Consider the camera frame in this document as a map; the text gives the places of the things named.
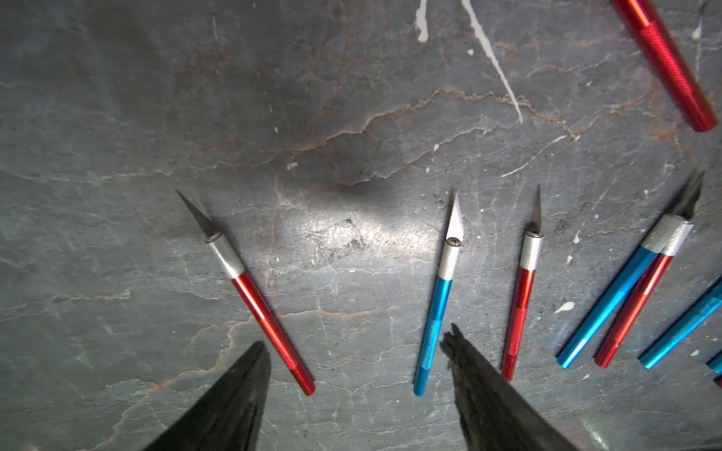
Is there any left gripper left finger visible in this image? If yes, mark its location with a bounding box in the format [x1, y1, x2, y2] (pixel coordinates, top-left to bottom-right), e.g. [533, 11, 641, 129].
[146, 341, 271, 450]

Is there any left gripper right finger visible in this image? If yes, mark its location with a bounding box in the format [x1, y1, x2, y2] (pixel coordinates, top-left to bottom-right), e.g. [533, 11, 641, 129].
[440, 324, 576, 450]

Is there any blue carving knife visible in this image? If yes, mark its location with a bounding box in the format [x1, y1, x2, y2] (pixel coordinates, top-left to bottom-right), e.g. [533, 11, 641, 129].
[413, 193, 464, 397]
[557, 214, 686, 368]
[707, 351, 722, 374]
[639, 277, 721, 369]

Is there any red carving knife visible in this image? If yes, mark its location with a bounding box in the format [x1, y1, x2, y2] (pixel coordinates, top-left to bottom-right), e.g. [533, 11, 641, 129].
[611, 0, 718, 133]
[176, 190, 316, 397]
[594, 171, 705, 368]
[501, 186, 543, 381]

